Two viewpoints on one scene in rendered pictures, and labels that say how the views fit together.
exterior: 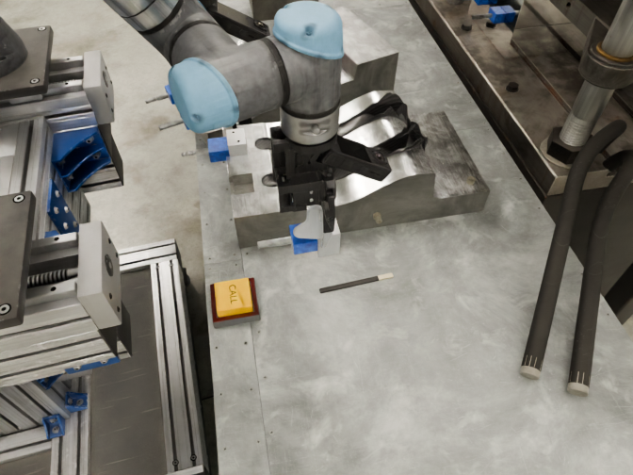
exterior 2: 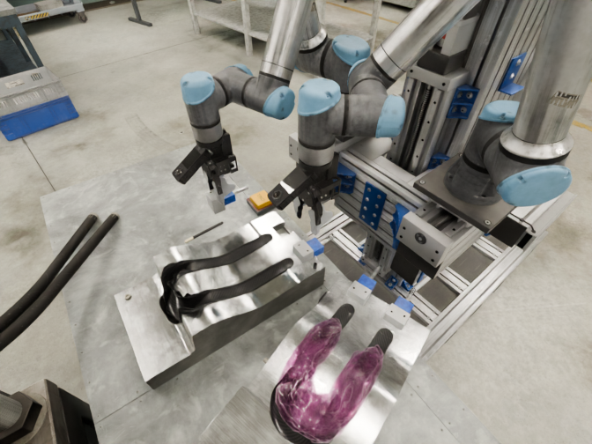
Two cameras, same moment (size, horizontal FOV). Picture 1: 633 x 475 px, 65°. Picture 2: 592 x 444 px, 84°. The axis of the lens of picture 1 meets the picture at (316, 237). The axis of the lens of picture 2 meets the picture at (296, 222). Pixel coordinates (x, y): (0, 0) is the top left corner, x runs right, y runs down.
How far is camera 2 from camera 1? 1.29 m
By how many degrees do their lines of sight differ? 79
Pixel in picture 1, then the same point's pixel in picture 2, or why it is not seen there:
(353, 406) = (195, 188)
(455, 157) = (138, 319)
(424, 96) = not seen: outside the picture
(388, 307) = (185, 226)
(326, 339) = not seen: hidden behind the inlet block
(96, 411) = (354, 263)
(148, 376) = not seen: hidden behind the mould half
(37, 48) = (460, 204)
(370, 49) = (234, 427)
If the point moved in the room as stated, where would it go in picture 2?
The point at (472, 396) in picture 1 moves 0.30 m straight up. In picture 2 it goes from (144, 205) to (108, 131)
